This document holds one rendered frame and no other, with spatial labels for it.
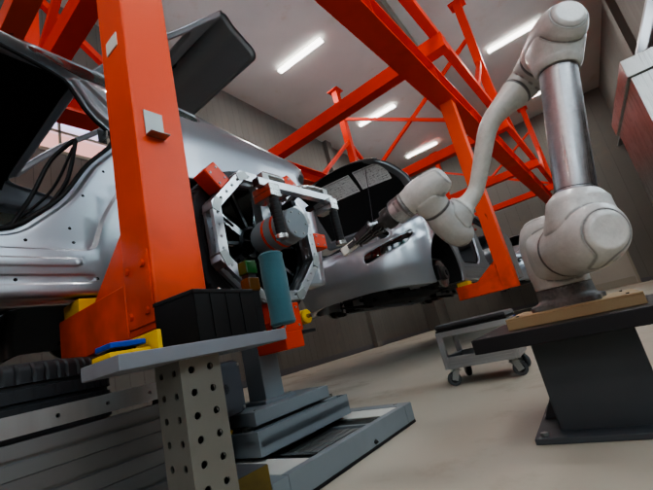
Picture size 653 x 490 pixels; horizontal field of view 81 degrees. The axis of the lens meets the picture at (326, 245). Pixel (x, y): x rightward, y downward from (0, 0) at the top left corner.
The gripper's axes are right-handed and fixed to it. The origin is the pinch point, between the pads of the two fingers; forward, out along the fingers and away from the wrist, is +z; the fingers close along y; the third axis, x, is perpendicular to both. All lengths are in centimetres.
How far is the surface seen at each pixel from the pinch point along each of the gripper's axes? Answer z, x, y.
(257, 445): 50, 45, 26
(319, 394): 47, 38, -10
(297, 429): 48, 46, 9
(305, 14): 32, -611, -440
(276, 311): 26.0, 10.4, 20.9
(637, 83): -190, -76, -304
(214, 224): 27.6, -26.1, 31.0
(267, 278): 23.4, -1.1, 21.3
